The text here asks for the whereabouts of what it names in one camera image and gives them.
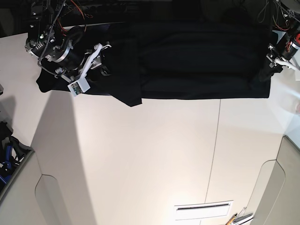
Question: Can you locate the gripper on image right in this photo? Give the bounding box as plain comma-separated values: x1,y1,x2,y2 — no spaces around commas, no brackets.
258,43,300,82

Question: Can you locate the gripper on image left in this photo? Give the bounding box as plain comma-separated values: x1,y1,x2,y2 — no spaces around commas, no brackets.
48,43,112,81

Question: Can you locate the black T-shirt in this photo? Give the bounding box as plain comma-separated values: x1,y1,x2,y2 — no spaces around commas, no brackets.
36,22,276,108

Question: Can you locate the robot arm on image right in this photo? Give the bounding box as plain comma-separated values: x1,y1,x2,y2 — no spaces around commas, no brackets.
258,0,300,82

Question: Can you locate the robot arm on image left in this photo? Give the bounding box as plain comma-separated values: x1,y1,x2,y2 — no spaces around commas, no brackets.
25,0,104,83

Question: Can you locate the grey bin with blue items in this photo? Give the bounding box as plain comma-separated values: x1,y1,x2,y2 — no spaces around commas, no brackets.
0,121,34,201

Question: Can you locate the yellow pencil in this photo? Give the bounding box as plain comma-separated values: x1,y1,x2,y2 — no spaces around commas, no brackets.
225,213,238,225

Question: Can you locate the black ruler strip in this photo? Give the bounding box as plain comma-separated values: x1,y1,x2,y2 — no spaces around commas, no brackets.
177,203,230,210

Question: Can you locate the white camera box image left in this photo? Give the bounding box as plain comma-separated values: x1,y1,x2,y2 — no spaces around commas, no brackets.
67,77,90,97

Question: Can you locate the white cable coil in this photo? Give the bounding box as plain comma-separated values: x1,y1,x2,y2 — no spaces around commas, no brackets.
257,1,270,24

